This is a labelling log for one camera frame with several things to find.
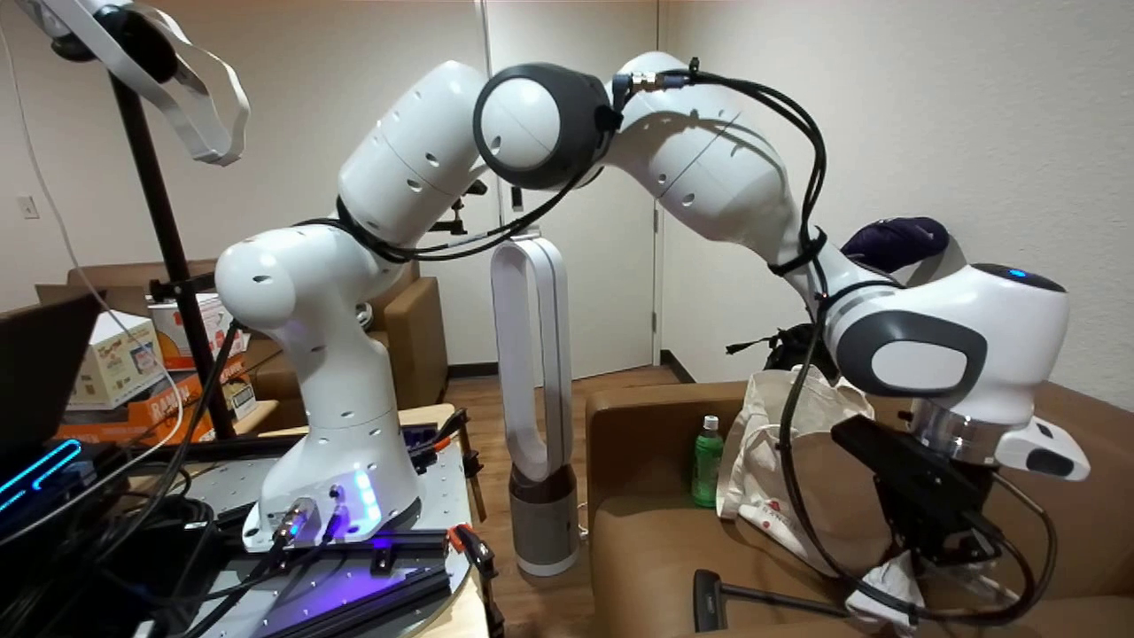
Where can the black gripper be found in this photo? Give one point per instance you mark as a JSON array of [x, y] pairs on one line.
[[929, 502]]

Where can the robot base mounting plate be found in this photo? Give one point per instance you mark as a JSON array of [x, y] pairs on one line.
[[415, 580]]

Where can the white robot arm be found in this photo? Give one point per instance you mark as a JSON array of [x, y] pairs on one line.
[[970, 343]]

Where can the beige canvas tote bag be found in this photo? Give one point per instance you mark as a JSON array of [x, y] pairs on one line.
[[751, 484]]

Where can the green plastic bottle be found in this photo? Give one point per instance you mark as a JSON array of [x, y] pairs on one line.
[[705, 462]]

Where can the brown armchair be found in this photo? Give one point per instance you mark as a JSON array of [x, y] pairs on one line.
[[649, 538]]

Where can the white bladeless fan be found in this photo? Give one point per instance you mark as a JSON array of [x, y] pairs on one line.
[[533, 353]]

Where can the white cardboard box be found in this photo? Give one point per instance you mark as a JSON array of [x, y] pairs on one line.
[[123, 362]]

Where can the black laptop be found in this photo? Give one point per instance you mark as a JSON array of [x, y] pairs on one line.
[[41, 354]]

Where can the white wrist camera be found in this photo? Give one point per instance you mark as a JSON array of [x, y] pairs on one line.
[[1042, 449]]

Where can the black camera tripod stand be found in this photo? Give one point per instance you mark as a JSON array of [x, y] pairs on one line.
[[168, 234]]

